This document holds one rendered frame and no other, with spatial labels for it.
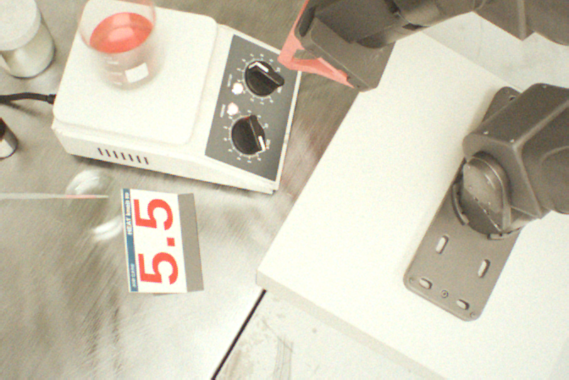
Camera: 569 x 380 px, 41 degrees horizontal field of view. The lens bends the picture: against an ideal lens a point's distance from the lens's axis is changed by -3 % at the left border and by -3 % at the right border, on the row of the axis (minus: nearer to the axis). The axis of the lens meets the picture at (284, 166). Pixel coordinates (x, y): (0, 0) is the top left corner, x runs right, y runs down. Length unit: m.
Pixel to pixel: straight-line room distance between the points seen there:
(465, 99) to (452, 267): 0.15
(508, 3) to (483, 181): 0.16
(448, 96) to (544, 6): 0.29
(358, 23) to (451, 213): 0.20
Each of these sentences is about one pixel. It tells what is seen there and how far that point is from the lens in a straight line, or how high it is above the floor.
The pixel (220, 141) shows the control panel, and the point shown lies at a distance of 0.66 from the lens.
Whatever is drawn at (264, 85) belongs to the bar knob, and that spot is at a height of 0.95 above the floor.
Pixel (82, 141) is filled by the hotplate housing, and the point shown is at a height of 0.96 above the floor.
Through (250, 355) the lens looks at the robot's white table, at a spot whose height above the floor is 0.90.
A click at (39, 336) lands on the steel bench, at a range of 0.71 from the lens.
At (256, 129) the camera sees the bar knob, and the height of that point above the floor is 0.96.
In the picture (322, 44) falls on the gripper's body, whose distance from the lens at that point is 0.54.
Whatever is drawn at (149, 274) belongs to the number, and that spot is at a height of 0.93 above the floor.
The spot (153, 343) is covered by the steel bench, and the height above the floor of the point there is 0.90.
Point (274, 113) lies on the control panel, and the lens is 0.70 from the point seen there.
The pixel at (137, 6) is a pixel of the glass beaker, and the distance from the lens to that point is 0.64.
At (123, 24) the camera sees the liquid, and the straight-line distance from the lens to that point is 0.65.
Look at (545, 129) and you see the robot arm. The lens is 0.52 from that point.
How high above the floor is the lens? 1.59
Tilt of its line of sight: 72 degrees down
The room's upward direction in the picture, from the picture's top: 9 degrees clockwise
